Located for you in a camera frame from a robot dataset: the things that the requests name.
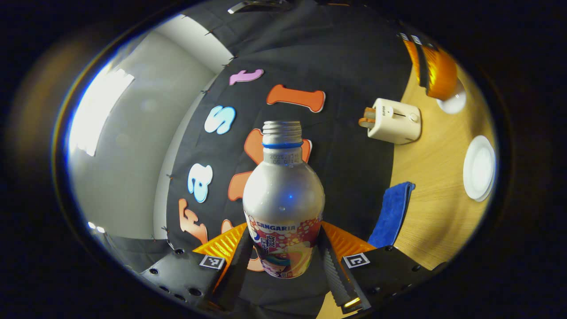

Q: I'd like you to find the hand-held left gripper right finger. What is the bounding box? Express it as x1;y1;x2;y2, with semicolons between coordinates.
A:
318;221;449;315

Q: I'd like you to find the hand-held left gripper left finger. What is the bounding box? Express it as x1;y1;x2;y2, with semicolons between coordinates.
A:
140;222;255;311

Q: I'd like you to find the silver water bottle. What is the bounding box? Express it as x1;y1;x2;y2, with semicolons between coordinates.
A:
242;121;326;280

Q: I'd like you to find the white toaster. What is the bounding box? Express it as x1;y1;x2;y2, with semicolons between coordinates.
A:
367;98;422;145

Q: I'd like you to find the blue folded towel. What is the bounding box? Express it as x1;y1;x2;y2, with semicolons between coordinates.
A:
368;182;416;249

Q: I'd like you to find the black backdrop cloth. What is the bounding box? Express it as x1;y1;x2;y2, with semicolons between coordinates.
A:
104;0;415;311

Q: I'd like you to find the white saucer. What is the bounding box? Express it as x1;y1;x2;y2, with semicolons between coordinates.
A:
463;135;497;202

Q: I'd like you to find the silver metal bar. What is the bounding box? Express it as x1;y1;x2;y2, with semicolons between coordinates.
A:
228;0;293;14

